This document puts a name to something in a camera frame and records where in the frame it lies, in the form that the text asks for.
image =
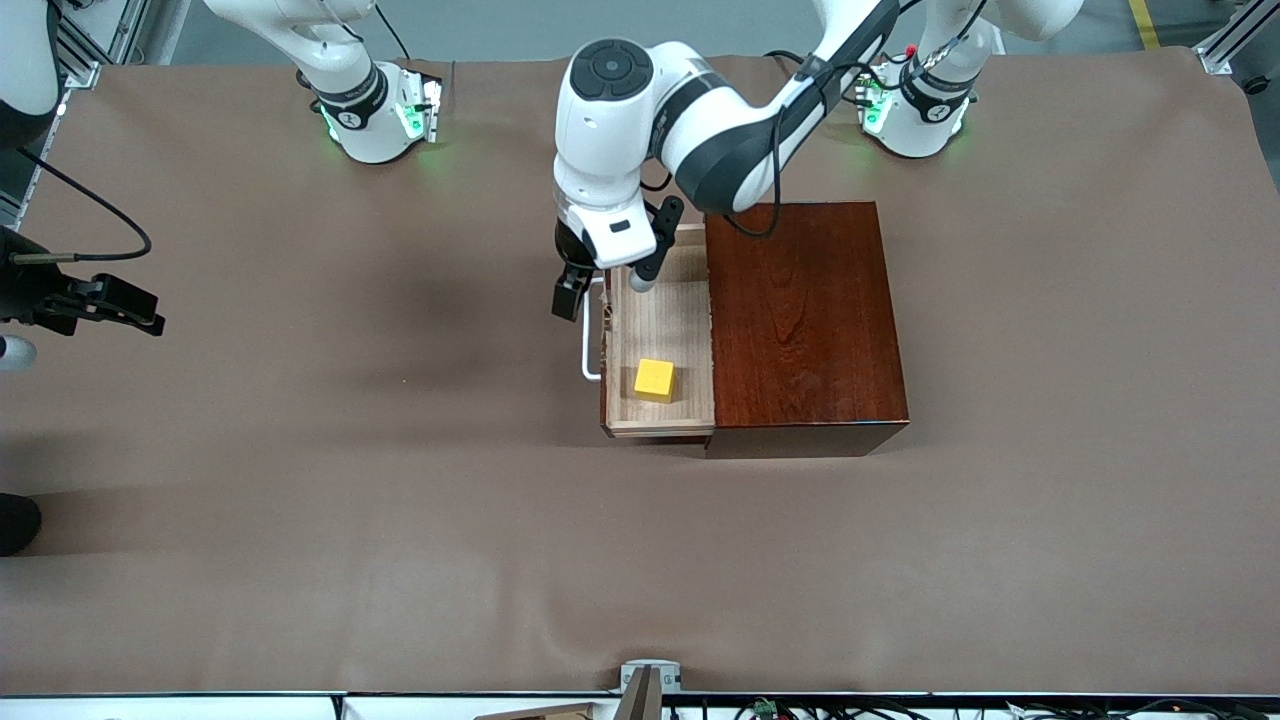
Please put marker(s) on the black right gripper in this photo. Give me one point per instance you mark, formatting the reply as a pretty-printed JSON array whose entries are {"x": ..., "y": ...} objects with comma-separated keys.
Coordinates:
[{"x": 30, "y": 288}]

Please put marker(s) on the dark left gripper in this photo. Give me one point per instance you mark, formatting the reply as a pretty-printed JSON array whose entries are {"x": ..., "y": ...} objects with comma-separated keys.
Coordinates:
[{"x": 571, "y": 251}]

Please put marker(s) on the yellow wooden block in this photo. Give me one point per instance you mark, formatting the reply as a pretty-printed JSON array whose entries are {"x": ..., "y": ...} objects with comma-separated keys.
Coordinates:
[{"x": 655, "y": 380}]

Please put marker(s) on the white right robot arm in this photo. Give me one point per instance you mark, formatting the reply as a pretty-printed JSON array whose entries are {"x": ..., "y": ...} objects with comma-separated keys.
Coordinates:
[{"x": 360, "y": 110}]

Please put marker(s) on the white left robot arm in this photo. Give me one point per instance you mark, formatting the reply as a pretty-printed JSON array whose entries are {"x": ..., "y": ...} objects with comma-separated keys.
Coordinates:
[{"x": 610, "y": 130}]

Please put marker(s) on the dark wooden drawer cabinet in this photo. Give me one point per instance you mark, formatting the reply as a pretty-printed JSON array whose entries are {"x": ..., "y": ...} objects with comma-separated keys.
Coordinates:
[{"x": 800, "y": 320}]

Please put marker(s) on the black round object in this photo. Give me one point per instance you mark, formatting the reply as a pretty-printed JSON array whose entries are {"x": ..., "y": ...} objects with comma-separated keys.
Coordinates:
[{"x": 15, "y": 525}]

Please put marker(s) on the brown table cloth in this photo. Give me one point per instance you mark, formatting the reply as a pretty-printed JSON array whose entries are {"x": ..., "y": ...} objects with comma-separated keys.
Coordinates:
[{"x": 400, "y": 600}]

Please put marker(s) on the brown wooden board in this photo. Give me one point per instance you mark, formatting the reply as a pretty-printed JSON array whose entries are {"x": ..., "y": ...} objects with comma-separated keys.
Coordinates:
[{"x": 540, "y": 713}]

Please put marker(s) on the black round foot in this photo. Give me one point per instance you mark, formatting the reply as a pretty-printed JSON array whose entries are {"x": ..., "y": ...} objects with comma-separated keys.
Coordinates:
[{"x": 1255, "y": 85}]

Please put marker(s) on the silver aluminium frame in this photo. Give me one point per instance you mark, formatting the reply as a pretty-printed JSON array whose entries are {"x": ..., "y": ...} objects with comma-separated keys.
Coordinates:
[
  {"x": 1215, "y": 55},
  {"x": 80, "y": 45}
]

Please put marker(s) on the grey metal mount bracket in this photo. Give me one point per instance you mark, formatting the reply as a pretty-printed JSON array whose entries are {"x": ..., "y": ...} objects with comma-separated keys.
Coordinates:
[{"x": 668, "y": 675}]

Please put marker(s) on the brown slanted wooden post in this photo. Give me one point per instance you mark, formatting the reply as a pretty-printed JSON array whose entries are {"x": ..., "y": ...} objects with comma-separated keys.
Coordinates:
[{"x": 640, "y": 700}]

